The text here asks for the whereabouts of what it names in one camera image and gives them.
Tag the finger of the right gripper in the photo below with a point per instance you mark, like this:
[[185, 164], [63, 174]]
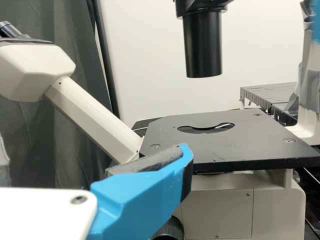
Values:
[[315, 35]]

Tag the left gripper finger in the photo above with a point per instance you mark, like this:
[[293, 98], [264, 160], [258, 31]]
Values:
[[140, 195]]

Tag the white pipette stand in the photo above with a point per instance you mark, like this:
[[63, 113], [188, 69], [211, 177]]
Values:
[[310, 57]]

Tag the black platform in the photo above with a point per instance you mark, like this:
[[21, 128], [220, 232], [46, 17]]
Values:
[[265, 93]]

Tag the cream microscope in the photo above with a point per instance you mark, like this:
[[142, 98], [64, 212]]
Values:
[[237, 142]]

